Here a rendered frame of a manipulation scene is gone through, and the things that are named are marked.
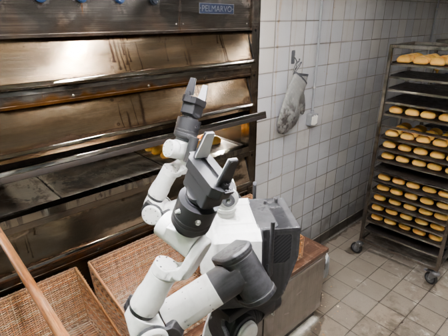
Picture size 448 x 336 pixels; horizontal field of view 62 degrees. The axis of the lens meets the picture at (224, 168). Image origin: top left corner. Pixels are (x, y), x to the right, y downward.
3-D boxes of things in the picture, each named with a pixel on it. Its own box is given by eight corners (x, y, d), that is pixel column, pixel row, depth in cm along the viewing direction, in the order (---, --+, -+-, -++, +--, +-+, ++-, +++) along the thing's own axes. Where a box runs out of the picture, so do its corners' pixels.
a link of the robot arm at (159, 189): (165, 165, 146) (143, 204, 152) (155, 172, 136) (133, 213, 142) (188, 179, 145) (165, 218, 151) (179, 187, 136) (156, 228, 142)
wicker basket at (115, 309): (92, 305, 194) (85, 261, 184) (180, 261, 230) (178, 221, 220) (142, 365, 161) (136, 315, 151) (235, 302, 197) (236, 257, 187)
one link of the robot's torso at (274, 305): (258, 297, 153) (260, 261, 146) (283, 315, 144) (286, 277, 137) (205, 333, 135) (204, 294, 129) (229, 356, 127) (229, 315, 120)
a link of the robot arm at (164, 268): (172, 220, 81) (145, 269, 85) (205, 245, 79) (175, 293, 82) (185, 215, 88) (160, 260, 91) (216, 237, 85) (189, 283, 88)
